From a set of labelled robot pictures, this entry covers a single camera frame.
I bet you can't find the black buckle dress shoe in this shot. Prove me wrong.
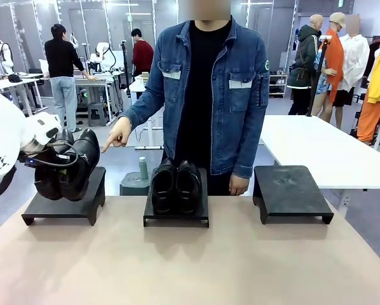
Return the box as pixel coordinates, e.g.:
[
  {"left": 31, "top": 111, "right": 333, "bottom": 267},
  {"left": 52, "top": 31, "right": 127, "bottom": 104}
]
[
  {"left": 34, "top": 128, "right": 76, "bottom": 201},
  {"left": 58, "top": 128, "right": 101, "bottom": 202}
]

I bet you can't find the green bottle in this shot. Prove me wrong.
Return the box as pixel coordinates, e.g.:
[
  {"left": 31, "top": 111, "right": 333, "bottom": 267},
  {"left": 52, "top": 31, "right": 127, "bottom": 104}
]
[{"left": 138, "top": 156, "right": 149, "bottom": 180}]

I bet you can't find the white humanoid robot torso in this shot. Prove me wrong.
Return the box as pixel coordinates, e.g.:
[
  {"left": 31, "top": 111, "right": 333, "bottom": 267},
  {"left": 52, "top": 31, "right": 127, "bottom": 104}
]
[{"left": 0, "top": 39, "right": 15, "bottom": 76}]

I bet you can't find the large white table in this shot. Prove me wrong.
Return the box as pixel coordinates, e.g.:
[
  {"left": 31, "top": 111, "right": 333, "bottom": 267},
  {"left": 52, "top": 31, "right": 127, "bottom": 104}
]
[{"left": 259, "top": 114, "right": 380, "bottom": 204}]

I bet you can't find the white shoe rack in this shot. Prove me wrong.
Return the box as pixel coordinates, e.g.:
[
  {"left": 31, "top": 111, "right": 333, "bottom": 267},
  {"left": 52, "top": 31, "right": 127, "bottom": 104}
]
[{"left": 268, "top": 71, "right": 289, "bottom": 98}]

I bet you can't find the man in black sweater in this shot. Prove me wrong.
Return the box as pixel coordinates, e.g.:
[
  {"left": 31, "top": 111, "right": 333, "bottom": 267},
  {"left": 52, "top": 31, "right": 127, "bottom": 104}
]
[{"left": 44, "top": 24, "right": 97, "bottom": 133}]

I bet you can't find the black loafer shoe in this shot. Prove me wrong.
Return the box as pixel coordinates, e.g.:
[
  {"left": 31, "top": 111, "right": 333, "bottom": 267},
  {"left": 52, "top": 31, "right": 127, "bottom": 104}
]
[
  {"left": 176, "top": 159, "right": 203, "bottom": 214},
  {"left": 151, "top": 158, "right": 178, "bottom": 214}
]

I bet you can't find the mannequin in orange top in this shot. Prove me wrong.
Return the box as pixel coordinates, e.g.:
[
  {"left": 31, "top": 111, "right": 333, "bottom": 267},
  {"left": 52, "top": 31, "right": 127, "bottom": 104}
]
[{"left": 311, "top": 11, "right": 346, "bottom": 130}]

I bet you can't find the figure in white shirt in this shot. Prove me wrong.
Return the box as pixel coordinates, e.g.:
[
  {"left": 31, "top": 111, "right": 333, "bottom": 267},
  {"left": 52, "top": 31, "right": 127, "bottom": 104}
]
[{"left": 332, "top": 14, "right": 371, "bottom": 112}]

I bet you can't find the man in red sweater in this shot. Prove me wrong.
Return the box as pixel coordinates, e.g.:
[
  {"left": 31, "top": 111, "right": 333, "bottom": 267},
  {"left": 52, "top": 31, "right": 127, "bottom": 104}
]
[{"left": 131, "top": 28, "right": 155, "bottom": 79}]

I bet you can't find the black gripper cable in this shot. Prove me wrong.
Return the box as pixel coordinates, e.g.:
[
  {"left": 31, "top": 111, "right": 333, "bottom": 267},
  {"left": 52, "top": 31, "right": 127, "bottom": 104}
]
[{"left": 27, "top": 142, "right": 80, "bottom": 168}]

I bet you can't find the black camera tripod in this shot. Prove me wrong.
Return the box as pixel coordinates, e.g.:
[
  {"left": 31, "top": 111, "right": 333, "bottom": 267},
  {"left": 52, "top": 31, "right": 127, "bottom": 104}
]
[{"left": 306, "top": 35, "right": 333, "bottom": 118}]

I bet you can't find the black shoe stand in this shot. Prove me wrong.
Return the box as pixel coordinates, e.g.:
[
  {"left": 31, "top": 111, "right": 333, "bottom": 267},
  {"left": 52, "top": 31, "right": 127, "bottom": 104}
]
[
  {"left": 252, "top": 165, "right": 335, "bottom": 225},
  {"left": 142, "top": 167, "right": 210, "bottom": 228},
  {"left": 21, "top": 166, "right": 107, "bottom": 227}
]

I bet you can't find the mannequin in dark jacket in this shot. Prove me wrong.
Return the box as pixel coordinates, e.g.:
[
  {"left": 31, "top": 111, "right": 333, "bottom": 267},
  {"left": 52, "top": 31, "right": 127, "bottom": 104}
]
[{"left": 287, "top": 14, "right": 325, "bottom": 116}]

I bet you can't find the grey step stool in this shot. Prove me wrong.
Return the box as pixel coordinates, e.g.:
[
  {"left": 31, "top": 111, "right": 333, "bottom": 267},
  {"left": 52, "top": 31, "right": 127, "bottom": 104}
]
[{"left": 87, "top": 102, "right": 108, "bottom": 127}]

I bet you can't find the grey plastic stool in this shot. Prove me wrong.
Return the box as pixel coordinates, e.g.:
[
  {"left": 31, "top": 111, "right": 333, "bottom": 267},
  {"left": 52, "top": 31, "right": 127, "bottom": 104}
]
[{"left": 119, "top": 171, "right": 153, "bottom": 196}]

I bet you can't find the person's left forearm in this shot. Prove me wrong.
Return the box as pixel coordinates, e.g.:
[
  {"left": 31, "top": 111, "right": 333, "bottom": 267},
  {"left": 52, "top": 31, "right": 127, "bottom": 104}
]
[{"left": 231, "top": 126, "right": 267, "bottom": 179}]

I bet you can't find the person in denim jacket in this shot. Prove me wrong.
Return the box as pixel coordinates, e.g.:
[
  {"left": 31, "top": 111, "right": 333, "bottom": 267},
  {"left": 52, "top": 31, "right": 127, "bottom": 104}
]
[{"left": 119, "top": 0, "right": 271, "bottom": 196}]

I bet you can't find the white desk with cap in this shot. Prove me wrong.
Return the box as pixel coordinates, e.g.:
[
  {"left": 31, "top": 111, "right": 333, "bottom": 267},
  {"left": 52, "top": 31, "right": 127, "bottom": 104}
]
[{"left": 0, "top": 72, "right": 44, "bottom": 117}]

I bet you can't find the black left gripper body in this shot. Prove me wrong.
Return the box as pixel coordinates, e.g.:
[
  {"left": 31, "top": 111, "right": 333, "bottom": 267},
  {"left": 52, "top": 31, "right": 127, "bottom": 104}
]
[{"left": 37, "top": 149, "right": 79, "bottom": 169}]

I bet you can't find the person's right forearm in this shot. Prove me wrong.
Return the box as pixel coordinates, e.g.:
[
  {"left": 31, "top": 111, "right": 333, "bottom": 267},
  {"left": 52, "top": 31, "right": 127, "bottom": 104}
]
[{"left": 119, "top": 81, "right": 165, "bottom": 130}]

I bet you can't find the white robot workbench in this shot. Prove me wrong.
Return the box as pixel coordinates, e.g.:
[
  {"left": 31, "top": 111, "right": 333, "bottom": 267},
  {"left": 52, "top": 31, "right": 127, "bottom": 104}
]
[{"left": 74, "top": 71, "right": 127, "bottom": 125}]

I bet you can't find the black arm hose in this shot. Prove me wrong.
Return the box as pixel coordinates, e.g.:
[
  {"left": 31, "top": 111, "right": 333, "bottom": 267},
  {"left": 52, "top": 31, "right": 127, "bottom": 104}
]
[{"left": 0, "top": 165, "right": 18, "bottom": 204}]

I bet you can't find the person's right hand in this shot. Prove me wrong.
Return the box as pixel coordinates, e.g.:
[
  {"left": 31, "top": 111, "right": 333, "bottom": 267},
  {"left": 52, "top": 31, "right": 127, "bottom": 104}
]
[{"left": 100, "top": 116, "right": 133, "bottom": 153}]

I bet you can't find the person's left hand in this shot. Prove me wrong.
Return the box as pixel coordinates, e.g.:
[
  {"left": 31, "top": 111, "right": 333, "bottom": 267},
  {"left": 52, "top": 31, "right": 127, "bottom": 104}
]
[{"left": 229, "top": 173, "right": 250, "bottom": 196}]

